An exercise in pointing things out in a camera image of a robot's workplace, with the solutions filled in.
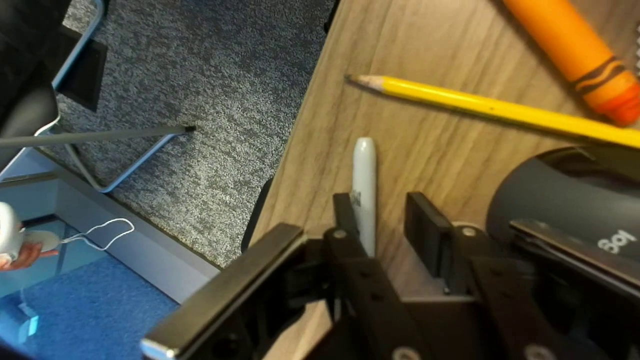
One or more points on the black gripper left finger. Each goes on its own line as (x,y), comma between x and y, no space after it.
(360,293)

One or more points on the blue metal frame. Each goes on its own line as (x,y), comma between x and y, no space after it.
(142,160)

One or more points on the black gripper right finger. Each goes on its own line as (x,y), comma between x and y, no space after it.
(481,293)

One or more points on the white marker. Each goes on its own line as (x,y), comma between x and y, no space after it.
(364,181)

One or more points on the yellow pencil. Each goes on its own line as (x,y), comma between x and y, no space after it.
(466,100)

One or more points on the thin grey rod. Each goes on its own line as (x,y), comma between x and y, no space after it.
(100,136)

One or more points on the orange crayon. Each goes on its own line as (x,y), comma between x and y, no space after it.
(567,47)

